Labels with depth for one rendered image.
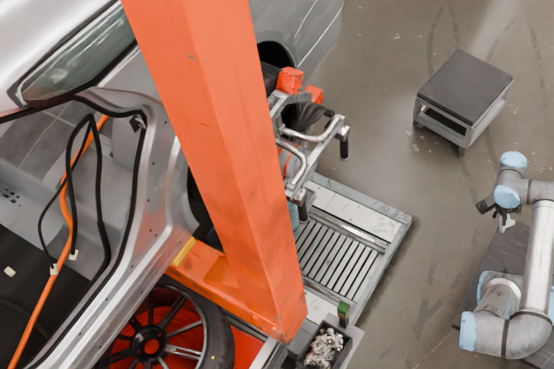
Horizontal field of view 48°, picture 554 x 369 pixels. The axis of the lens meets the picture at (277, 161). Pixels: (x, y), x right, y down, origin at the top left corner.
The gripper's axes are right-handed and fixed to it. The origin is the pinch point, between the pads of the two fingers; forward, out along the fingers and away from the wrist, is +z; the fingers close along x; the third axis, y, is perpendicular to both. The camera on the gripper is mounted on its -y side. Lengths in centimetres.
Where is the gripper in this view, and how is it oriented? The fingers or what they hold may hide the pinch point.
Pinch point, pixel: (496, 223)
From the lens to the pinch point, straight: 272.5
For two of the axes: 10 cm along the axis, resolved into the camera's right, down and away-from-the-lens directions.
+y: 9.8, -1.9, 0.3
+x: -1.5, -6.6, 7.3
